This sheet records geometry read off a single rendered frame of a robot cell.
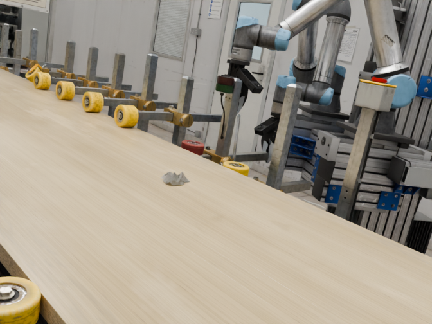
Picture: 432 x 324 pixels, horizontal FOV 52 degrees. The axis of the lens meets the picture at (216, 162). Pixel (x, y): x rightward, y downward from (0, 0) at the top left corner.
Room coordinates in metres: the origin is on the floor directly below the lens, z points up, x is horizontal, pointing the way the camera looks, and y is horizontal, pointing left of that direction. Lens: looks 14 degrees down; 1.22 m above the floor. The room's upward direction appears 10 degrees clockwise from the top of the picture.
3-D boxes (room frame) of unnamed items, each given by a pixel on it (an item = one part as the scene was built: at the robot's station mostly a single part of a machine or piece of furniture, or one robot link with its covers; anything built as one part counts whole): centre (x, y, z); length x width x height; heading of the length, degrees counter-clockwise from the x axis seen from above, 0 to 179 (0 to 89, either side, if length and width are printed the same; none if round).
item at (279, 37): (1.66, -0.12, 1.30); 0.11 x 0.11 x 0.08; 85
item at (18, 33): (2.94, 1.42, 0.89); 0.04 x 0.04 x 0.48; 46
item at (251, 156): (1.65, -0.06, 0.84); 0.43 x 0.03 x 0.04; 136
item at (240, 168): (1.29, -0.06, 0.85); 0.08 x 0.08 x 0.11
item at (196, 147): (1.49, 0.09, 0.85); 0.08 x 0.08 x 0.11
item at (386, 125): (1.74, -0.59, 1.09); 0.15 x 0.15 x 0.10
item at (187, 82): (1.72, 0.16, 0.87); 0.04 x 0.04 x 0.48; 46
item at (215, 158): (1.56, 0.00, 0.85); 0.14 x 0.06 x 0.05; 46
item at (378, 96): (1.19, -0.38, 1.18); 0.07 x 0.07 x 0.08; 46
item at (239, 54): (1.65, -0.02, 1.23); 0.08 x 0.08 x 0.05
